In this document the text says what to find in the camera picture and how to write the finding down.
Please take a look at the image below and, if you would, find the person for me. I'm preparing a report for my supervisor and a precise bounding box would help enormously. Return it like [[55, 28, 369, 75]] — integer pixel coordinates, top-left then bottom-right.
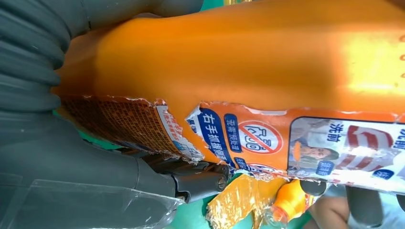
[[303, 185, 405, 229]]

